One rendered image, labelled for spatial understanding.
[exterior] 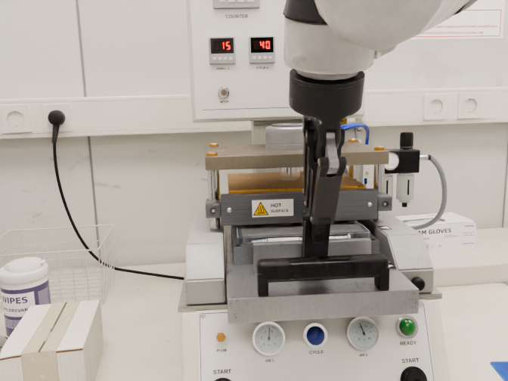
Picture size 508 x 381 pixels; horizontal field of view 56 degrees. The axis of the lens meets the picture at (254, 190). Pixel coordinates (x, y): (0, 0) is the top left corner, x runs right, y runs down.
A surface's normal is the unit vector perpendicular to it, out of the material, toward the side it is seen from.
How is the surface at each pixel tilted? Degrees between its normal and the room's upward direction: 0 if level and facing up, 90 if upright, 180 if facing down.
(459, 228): 87
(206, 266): 40
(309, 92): 105
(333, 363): 65
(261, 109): 90
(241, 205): 90
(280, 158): 90
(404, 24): 135
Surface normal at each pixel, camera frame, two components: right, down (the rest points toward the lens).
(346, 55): 0.10, 0.51
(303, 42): -0.65, 0.36
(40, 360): 0.17, 0.14
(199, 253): 0.02, -0.63
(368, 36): -0.22, 0.96
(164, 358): -0.03, -0.98
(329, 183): 0.05, 0.69
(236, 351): 0.05, -0.25
